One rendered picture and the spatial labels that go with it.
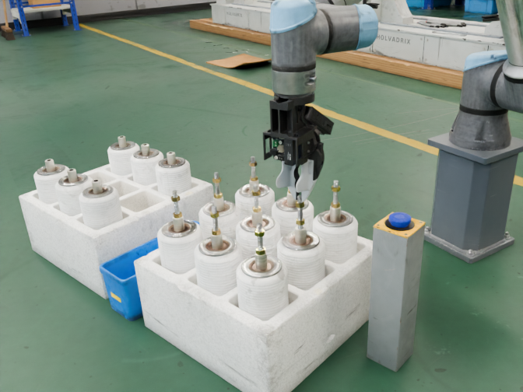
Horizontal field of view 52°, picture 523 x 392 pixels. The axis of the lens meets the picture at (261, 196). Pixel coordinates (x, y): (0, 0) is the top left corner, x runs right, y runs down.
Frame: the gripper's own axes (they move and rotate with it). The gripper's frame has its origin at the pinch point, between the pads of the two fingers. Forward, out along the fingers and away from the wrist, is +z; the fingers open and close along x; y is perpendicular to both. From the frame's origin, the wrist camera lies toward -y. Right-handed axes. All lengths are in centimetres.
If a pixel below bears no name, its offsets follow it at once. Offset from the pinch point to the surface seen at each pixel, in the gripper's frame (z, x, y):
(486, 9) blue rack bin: 29, -98, -554
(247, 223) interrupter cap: 10.1, -13.2, 0.3
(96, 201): 11, -53, 9
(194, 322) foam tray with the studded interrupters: 24.7, -14.5, 18.4
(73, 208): 16, -65, 7
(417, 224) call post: 4.0, 21.1, -5.9
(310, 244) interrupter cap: 10.0, 2.7, 1.4
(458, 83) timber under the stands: 32, -33, -227
